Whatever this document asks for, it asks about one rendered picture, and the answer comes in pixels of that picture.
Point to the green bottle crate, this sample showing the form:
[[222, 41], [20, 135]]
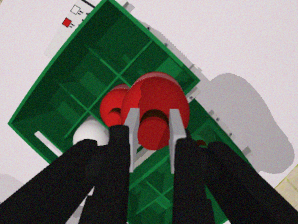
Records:
[[142, 196], [113, 39]]

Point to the white paper pick list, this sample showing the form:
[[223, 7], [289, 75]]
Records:
[[74, 18]]

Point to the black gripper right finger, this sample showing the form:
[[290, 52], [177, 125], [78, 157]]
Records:
[[243, 195]]

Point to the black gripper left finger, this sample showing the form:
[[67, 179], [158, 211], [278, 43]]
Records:
[[54, 194]]

